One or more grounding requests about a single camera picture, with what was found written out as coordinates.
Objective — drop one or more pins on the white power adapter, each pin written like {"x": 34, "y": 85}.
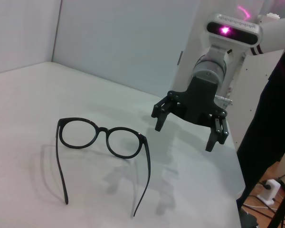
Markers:
{"x": 270, "y": 190}

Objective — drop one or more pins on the black tripod leg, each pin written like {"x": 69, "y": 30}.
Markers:
{"x": 282, "y": 209}

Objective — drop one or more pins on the black round glasses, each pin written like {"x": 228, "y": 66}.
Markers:
{"x": 102, "y": 129}

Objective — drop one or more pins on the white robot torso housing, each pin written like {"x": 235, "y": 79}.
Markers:
{"x": 254, "y": 90}

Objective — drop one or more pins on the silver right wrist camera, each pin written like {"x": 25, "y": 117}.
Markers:
{"x": 242, "y": 35}

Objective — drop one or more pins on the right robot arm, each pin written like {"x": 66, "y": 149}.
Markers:
{"x": 278, "y": 35}

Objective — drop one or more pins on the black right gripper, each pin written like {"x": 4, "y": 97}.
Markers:
{"x": 197, "y": 102}

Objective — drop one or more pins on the person in black clothes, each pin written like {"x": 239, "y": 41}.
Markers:
{"x": 263, "y": 130}

